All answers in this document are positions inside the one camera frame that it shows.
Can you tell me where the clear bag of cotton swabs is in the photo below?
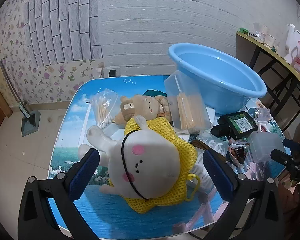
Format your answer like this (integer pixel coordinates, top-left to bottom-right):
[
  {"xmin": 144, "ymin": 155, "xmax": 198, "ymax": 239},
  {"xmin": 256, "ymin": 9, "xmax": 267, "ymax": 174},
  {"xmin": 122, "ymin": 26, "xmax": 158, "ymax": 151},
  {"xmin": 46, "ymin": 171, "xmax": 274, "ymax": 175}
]
[{"xmin": 89, "ymin": 89, "xmax": 121, "ymax": 130}]

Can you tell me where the yellow side table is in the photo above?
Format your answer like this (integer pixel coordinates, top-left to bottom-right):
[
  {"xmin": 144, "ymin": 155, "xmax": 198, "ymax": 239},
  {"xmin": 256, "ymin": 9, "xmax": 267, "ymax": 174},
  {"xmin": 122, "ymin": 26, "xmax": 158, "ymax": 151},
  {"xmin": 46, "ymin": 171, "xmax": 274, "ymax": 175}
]
[{"xmin": 236, "ymin": 31, "xmax": 300, "ymax": 140}]

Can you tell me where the blue plastic basin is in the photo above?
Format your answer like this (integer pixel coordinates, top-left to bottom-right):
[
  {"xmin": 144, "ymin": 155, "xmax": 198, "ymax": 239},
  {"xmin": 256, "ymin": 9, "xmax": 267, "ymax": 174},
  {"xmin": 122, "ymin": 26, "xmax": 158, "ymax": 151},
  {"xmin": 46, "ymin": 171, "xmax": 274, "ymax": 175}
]
[{"xmin": 168, "ymin": 43, "xmax": 267, "ymax": 115}]

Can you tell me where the white paper cup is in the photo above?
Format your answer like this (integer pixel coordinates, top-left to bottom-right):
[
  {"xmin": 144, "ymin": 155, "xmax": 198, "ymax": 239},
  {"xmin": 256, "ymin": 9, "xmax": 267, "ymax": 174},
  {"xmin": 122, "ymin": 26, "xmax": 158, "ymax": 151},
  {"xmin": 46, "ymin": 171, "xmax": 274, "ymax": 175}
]
[{"xmin": 265, "ymin": 34, "xmax": 277, "ymax": 47}]

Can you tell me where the crumpled snack wrapper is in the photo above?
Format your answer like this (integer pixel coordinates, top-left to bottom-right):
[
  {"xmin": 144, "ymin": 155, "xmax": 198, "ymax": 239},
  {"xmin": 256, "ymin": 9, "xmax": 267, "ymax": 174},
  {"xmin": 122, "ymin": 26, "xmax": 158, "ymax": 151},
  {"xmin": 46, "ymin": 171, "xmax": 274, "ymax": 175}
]
[{"xmin": 226, "ymin": 140, "xmax": 251, "ymax": 168}]

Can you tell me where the dark green bottle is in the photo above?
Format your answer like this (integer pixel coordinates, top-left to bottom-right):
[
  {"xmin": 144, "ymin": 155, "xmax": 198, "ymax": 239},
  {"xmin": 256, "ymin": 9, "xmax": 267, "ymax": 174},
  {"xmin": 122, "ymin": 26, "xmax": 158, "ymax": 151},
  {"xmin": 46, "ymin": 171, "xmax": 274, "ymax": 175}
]
[{"xmin": 210, "ymin": 111, "xmax": 258, "ymax": 140}]

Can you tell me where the clear box of wooden sticks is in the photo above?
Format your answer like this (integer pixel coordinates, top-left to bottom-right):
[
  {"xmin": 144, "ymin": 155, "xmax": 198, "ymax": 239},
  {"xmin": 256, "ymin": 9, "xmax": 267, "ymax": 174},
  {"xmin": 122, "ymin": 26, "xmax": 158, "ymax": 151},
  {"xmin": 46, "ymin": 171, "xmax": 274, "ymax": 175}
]
[{"xmin": 164, "ymin": 70, "xmax": 213, "ymax": 133}]

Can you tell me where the white plush toy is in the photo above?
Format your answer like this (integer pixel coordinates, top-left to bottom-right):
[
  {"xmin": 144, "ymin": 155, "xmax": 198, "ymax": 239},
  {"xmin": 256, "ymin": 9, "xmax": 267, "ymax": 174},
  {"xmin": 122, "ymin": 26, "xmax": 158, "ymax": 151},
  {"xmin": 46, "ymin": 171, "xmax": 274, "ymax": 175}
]
[{"xmin": 79, "ymin": 115, "xmax": 190, "ymax": 201}]

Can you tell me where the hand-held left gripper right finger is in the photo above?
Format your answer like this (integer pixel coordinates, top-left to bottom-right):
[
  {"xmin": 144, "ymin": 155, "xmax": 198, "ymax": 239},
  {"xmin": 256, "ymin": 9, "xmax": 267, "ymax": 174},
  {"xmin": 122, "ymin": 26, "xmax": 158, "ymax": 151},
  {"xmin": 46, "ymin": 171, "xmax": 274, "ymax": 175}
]
[{"xmin": 202, "ymin": 148, "xmax": 286, "ymax": 240}]

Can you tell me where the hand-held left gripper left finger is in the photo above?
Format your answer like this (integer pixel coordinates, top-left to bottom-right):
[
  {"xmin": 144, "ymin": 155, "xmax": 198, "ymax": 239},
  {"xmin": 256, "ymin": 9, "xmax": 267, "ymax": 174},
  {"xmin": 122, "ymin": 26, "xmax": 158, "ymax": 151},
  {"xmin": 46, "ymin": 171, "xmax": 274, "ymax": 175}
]
[{"xmin": 17, "ymin": 148, "xmax": 101, "ymax": 240}]

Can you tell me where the translucent plastic container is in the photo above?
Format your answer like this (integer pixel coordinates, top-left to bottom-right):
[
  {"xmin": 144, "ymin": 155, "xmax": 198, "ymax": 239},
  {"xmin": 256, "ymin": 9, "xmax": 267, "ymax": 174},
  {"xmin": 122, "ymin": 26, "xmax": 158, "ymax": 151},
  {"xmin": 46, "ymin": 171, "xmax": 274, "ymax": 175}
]
[{"xmin": 247, "ymin": 131, "xmax": 287, "ymax": 163}]

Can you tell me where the brown bear plush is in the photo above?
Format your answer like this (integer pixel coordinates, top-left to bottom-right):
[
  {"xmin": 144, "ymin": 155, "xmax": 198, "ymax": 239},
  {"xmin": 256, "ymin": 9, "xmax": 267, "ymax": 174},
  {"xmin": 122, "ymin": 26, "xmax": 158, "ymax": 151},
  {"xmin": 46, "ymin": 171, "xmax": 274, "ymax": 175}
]
[{"xmin": 114, "ymin": 94, "xmax": 173, "ymax": 125}]

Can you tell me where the white power adapter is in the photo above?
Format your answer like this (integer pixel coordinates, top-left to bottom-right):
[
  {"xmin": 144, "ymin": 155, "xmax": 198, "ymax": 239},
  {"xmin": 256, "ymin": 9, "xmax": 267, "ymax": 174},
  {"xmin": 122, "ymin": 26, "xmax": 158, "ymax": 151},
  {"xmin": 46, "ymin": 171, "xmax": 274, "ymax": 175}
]
[{"xmin": 205, "ymin": 106, "xmax": 217, "ymax": 125}]

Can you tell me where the clear plastic wrapper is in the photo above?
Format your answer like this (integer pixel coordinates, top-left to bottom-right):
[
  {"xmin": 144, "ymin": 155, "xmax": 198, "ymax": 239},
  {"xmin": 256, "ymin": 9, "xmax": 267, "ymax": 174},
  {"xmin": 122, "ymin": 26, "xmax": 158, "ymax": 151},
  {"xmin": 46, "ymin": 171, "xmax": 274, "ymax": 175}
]
[{"xmin": 249, "ymin": 30, "xmax": 265, "ymax": 39}]

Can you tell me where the small clear bottle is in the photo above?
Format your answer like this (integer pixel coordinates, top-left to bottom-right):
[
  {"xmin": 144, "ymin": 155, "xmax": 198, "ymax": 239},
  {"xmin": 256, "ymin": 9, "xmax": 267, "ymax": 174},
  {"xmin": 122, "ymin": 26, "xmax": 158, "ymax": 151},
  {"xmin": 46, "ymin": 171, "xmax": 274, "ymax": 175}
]
[{"xmin": 247, "ymin": 107, "xmax": 270, "ymax": 122}]

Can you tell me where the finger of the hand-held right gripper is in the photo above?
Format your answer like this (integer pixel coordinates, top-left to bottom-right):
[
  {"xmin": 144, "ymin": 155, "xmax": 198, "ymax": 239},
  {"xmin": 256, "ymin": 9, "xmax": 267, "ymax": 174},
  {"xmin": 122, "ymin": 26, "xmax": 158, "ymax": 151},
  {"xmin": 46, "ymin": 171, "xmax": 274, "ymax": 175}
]
[
  {"xmin": 282, "ymin": 138, "xmax": 300, "ymax": 162},
  {"xmin": 270, "ymin": 149, "xmax": 300, "ymax": 180}
]

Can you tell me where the white paper bag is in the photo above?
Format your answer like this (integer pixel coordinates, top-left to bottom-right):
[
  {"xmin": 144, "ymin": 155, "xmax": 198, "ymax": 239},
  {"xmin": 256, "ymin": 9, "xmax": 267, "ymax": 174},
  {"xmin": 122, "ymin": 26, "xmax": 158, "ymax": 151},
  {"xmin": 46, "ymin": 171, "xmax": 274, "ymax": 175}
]
[{"xmin": 284, "ymin": 24, "xmax": 300, "ymax": 64}]

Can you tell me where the teal packet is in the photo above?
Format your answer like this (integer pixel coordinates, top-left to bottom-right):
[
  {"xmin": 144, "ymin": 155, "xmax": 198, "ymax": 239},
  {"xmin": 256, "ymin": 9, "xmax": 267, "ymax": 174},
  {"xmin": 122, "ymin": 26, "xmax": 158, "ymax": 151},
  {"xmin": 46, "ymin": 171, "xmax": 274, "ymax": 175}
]
[{"xmin": 142, "ymin": 89, "xmax": 167, "ymax": 98}]

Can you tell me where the person's dark red clothing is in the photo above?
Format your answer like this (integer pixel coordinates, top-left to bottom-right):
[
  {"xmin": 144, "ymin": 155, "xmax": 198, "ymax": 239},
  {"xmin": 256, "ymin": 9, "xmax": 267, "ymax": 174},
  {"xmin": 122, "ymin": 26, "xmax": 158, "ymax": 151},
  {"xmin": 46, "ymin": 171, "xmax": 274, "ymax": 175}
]
[{"xmin": 277, "ymin": 180, "xmax": 300, "ymax": 220}]

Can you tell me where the grey dustpan with long handle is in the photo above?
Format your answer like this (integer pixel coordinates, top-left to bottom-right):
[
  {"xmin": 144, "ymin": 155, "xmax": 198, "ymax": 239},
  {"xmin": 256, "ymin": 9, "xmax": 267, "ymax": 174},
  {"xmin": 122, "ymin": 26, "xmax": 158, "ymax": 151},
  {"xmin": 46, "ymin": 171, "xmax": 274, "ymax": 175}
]
[{"xmin": 0, "ymin": 55, "xmax": 40, "ymax": 137}]

